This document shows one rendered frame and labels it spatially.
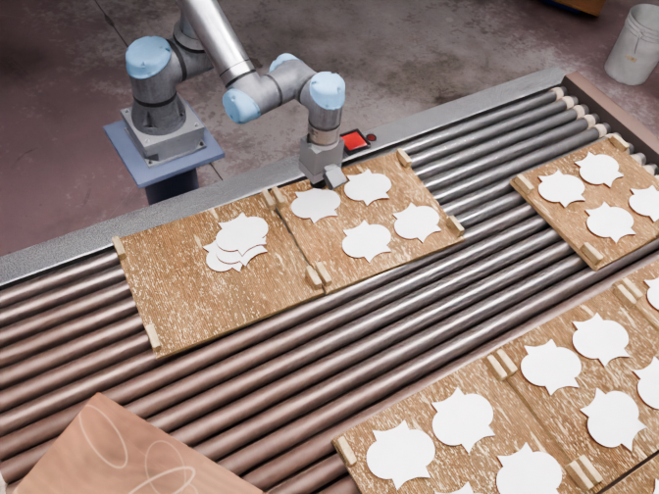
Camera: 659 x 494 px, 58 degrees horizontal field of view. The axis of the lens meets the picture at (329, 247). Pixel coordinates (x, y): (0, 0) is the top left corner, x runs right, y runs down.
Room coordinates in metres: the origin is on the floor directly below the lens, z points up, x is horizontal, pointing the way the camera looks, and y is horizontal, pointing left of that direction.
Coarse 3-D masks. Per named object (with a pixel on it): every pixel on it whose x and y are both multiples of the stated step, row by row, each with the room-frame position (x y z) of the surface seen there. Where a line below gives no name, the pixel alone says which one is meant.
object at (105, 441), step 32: (96, 416) 0.37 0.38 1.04; (128, 416) 0.38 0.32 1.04; (64, 448) 0.30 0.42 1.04; (96, 448) 0.31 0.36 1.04; (128, 448) 0.32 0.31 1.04; (160, 448) 0.33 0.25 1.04; (32, 480) 0.24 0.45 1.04; (64, 480) 0.25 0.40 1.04; (96, 480) 0.26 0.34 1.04; (128, 480) 0.27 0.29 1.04; (160, 480) 0.27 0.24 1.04; (192, 480) 0.28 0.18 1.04; (224, 480) 0.29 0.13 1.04
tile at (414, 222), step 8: (408, 208) 1.07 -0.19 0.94; (416, 208) 1.07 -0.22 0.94; (424, 208) 1.08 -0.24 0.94; (392, 216) 1.04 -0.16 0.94; (400, 216) 1.04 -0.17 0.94; (408, 216) 1.04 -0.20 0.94; (416, 216) 1.05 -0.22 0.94; (424, 216) 1.05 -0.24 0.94; (432, 216) 1.06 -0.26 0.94; (400, 224) 1.01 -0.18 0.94; (408, 224) 1.01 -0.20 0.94; (416, 224) 1.02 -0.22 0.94; (424, 224) 1.02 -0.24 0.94; (432, 224) 1.02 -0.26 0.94; (400, 232) 0.98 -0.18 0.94; (408, 232) 0.99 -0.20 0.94; (416, 232) 0.99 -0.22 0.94; (424, 232) 0.99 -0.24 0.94; (432, 232) 1.00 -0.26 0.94; (424, 240) 0.97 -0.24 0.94
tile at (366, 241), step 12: (360, 228) 0.98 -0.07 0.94; (372, 228) 0.98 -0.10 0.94; (384, 228) 0.99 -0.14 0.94; (348, 240) 0.93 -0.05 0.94; (360, 240) 0.94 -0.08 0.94; (372, 240) 0.94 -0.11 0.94; (384, 240) 0.95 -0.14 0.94; (348, 252) 0.90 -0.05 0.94; (360, 252) 0.90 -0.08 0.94; (372, 252) 0.91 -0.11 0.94; (384, 252) 0.92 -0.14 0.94
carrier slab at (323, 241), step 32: (384, 160) 1.25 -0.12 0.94; (288, 192) 1.07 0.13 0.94; (416, 192) 1.14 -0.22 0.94; (288, 224) 0.96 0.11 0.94; (320, 224) 0.98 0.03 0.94; (352, 224) 0.99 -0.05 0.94; (384, 224) 1.01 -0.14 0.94; (448, 224) 1.04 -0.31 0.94; (320, 256) 0.88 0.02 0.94; (384, 256) 0.91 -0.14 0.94; (416, 256) 0.92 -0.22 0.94
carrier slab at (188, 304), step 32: (192, 224) 0.92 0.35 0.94; (128, 256) 0.80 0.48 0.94; (160, 256) 0.81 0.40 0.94; (192, 256) 0.82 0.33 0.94; (256, 256) 0.85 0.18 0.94; (288, 256) 0.86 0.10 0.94; (160, 288) 0.72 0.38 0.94; (192, 288) 0.73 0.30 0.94; (224, 288) 0.74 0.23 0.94; (256, 288) 0.76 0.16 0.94; (288, 288) 0.77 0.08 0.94; (160, 320) 0.64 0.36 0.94; (192, 320) 0.65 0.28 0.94; (224, 320) 0.66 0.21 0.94; (256, 320) 0.68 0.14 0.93; (160, 352) 0.56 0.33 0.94
